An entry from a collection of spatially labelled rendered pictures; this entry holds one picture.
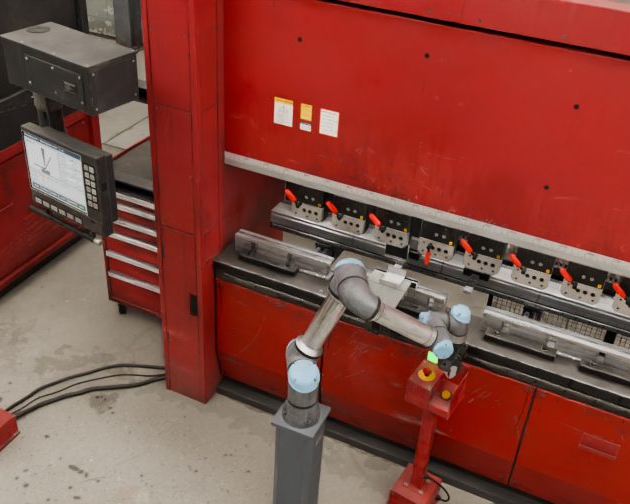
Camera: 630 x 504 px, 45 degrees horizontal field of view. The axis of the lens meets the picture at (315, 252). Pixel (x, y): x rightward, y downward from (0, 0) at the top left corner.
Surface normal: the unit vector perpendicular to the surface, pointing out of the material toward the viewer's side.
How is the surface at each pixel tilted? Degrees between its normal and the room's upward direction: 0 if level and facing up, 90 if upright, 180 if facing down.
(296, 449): 90
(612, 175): 90
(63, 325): 0
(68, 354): 0
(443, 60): 90
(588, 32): 90
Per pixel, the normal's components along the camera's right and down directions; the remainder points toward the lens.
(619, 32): -0.43, 0.48
